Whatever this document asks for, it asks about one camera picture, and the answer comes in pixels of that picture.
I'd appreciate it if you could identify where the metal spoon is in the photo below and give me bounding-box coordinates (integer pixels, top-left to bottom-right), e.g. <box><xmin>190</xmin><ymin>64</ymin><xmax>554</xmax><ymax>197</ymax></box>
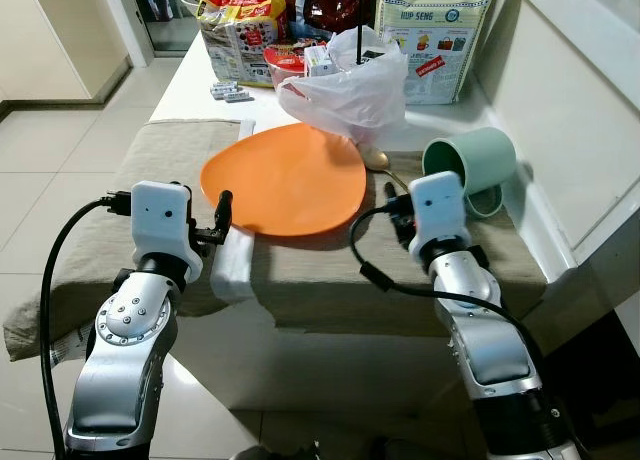
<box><xmin>358</xmin><ymin>145</ymin><xmax>413</xmax><ymax>193</ymax></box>

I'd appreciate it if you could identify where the orange plastic plate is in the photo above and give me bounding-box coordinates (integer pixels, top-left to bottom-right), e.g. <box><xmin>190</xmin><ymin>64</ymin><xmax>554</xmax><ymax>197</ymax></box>
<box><xmin>200</xmin><ymin>122</ymin><xmax>368</xmax><ymax>238</ymax></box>

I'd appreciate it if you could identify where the green mug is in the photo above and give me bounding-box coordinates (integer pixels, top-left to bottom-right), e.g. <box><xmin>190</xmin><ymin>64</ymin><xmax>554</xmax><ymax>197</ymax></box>
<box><xmin>422</xmin><ymin>128</ymin><xmax>518</xmax><ymax>219</ymax></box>

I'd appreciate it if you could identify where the beige ribbed table cloth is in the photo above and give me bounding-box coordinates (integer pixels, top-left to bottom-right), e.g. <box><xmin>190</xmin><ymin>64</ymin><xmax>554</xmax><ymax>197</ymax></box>
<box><xmin>3</xmin><ymin>120</ymin><xmax>551</xmax><ymax>361</ymax></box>

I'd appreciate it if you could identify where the small grey blister pack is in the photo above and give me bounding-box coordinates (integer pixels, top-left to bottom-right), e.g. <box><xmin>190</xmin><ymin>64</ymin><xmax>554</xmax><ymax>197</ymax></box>
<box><xmin>210</xmin><ymin>80</ymin><xmax>251</xmax><ymax>103</ymax></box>

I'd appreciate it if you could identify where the white plastic bag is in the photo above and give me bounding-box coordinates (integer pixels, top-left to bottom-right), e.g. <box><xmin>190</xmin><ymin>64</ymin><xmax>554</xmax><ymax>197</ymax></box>
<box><xmin>277</xmin><ymin>30</ymin><xmax>409</xmax><ymax>146</ymax></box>

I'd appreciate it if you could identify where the red noodle cup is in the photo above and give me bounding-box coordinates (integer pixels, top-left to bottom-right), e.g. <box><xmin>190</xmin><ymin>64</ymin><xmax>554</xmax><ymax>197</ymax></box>
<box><xmin>263</xmin><ymin>43</ymin><xmax>311</xmax><ymax>81</ymax></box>

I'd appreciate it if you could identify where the yellow red snack bag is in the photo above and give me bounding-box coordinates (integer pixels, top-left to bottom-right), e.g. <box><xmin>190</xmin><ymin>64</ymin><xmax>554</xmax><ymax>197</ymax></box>
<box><xmin>200</xmin><ymin>0</ymin><xmax>291</xmax><ymax>88</ymax></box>

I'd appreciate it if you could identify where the small white carton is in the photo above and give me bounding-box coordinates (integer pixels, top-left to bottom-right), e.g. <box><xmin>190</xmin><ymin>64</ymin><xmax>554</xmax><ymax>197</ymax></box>
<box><xmin>303</xmin><ymin>38</ymin><xmax>341</xmax><ymax>76</ymax></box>

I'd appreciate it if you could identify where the white cloth label tag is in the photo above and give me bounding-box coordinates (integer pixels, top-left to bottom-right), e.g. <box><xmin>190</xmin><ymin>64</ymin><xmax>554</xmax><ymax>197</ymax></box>
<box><xmin>50</xmin><ymin>325</ymin><xmax>96</xmax><ymax>367</ymax></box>

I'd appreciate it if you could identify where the cream cracker bag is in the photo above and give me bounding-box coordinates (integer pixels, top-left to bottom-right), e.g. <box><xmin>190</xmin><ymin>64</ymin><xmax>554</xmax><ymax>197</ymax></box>
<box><xmin>375</xmin><ymin>0</ymin><xmax>498</xmax><ymax>106</ymax></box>

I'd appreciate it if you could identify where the white counter block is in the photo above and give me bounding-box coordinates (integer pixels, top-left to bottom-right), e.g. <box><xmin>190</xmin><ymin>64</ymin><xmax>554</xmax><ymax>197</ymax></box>
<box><xmin>475</xmin><ymin>0</ymin><xmax>640</xmax><ymax>281</ymax></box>

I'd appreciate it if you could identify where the cream cabinet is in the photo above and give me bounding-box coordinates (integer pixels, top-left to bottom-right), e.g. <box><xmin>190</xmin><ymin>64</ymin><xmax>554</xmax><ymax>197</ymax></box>
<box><xmin>0</xmin><ymin>0</ymin><xmax>131</xmax><ymax>106</ymax></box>

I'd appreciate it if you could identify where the dark red food bag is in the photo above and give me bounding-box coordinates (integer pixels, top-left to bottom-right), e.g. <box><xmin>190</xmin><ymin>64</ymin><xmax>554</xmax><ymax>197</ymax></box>
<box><xmin>285</xmin><ymin>0</ymin><xmax>381</xmax><ymax>36</ymax></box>

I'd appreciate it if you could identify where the silver black robot leg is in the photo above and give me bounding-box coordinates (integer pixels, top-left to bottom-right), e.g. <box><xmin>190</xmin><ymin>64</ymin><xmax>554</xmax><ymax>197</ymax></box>
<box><xmin>225</xmin><ymin>442</ymin><xmax>321</xmax><ymax>460</ymax></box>

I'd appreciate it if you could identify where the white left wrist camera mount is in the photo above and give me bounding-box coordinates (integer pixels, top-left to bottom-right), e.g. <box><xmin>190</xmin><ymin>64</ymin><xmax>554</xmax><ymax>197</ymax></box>
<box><xmin>130</xmin><ymin>180</ymin><xmax>206</xmax><ymax>281</ymax></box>

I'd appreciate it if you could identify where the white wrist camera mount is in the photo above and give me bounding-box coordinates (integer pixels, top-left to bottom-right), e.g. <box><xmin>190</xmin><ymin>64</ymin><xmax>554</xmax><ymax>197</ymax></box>
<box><xmin>130</xmin><ymin>180</ymin><xmax>206</xmax><ymax>281</ymax></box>
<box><xmin>408</xmin><ymin>172</ymin><xmax>471</xmax><ymax>261</ymax></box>

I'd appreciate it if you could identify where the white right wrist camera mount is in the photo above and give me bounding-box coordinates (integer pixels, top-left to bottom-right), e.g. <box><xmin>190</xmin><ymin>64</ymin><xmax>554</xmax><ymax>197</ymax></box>
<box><xmin>408</xmin><ymin>172</ymin><xmax>471</xmax><ymax>261</ymax></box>

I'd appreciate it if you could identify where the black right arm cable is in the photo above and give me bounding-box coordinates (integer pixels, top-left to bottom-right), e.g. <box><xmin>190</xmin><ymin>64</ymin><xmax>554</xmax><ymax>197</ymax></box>
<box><xmin>348</xmin><ymin>205</ymin><xmax>541</xmax><ymax>381</ymax></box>

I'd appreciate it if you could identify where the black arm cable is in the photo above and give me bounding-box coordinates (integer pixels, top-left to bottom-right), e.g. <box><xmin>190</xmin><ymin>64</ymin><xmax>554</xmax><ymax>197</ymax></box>
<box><xmin>38</xmin><ymin>193</ymin><xmax>133</xmax><ymax>457</ymax></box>
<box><xmin>348</xmin><ymin>205</ymin><xmax>541</xmax><ymax>381</ymax></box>

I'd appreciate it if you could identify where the white door frame post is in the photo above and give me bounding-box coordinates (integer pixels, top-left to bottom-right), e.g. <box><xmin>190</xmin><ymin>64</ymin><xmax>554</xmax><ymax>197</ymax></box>
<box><xmin>105</xmin><ymin>0</ymin><xmax>156</xmax><ymax>66</ymax></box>

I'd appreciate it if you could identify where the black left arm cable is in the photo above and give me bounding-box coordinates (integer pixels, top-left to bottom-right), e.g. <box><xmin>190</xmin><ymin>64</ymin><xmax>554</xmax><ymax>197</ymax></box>
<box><xmin>38</xmin><ymin>193</ymin><xmax>133</xmax><ymax>457</ymax></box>

